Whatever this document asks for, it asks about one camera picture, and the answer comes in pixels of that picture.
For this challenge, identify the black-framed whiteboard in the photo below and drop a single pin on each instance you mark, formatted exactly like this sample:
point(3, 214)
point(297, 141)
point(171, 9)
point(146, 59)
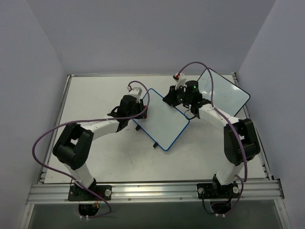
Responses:
point(227, 96)

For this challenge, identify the aluminium front rail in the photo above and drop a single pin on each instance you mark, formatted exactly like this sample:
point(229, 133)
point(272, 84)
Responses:
point(253, 189)

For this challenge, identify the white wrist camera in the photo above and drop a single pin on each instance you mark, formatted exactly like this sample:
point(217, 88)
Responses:
point(135, 92)
point(180, 80)

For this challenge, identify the red heart-shaped eraser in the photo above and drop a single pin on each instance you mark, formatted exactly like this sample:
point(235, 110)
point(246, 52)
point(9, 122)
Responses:
point(144, 116)

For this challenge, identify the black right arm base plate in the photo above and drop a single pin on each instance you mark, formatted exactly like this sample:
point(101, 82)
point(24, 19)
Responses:
point(213, 191)

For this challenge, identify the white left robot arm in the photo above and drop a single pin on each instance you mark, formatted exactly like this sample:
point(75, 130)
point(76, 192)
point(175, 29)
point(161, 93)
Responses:
point(73, 146)

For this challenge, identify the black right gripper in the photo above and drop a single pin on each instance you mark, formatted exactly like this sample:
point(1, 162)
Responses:
point(170, 96)

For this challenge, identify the blue-framed whiteboard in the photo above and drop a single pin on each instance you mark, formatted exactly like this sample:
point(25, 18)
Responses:
point(164, 124)

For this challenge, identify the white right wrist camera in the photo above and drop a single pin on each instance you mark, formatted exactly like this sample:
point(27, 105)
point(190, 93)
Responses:
point(180, 80)

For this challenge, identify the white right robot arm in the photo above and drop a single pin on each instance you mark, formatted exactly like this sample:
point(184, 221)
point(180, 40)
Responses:
point(240, 139)

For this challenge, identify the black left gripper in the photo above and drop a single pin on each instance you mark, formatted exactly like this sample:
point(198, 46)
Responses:
point(139, 110)

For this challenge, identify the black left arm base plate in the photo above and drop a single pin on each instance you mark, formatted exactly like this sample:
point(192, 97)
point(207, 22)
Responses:
point(88, 192)

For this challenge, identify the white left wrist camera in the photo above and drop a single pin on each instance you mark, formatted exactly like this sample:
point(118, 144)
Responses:
point(135, 92)

